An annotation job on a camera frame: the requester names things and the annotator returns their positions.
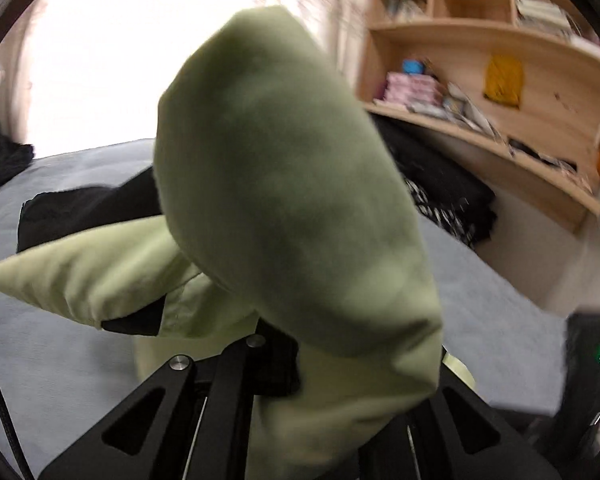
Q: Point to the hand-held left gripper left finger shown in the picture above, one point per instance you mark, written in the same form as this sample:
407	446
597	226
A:
240	362

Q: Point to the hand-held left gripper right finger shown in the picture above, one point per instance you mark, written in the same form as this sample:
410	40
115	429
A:
480	466

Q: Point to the green and black hooded jacket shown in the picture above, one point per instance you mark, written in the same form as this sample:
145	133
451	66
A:
280	185

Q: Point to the blue-grey bed cover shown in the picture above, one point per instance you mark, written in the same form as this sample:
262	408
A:
55	360

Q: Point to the black and white patterned cloth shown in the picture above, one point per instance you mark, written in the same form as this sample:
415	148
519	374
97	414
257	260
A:
442	215

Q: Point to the black fabric bag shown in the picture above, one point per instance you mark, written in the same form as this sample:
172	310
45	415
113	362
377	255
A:
440	160

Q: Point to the pile of papers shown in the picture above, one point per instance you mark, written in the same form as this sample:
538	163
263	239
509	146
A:
472	112

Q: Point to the wooden bookshelf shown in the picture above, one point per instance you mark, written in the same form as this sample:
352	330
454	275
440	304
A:
555	75

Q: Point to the yellow cloth item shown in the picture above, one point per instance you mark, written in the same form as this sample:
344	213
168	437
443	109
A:
504	80

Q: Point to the black fuzzy cloth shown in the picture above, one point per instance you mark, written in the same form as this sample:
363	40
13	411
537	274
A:
5	152

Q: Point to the pink storage drawers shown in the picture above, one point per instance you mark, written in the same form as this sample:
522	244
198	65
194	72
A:
412	90

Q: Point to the small blue object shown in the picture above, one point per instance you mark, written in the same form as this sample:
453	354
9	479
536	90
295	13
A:
413	66

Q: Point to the stack of books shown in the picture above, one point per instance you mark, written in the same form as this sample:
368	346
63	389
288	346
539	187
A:
542	15

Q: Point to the white sheer curtain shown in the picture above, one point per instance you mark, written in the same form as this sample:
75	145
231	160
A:
27	60
340	20

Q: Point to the row of books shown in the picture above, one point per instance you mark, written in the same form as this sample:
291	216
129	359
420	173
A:
405	7

